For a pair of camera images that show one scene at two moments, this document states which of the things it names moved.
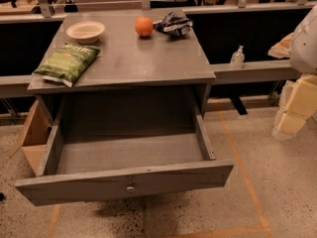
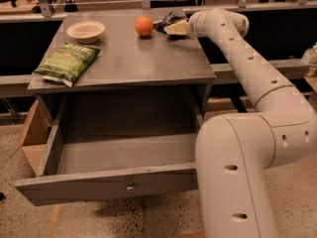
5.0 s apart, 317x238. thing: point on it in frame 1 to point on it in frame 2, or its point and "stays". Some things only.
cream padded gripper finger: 297,105 to 197,25
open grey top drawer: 112,150 stays
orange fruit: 144,26 stays
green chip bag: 67,63 stays
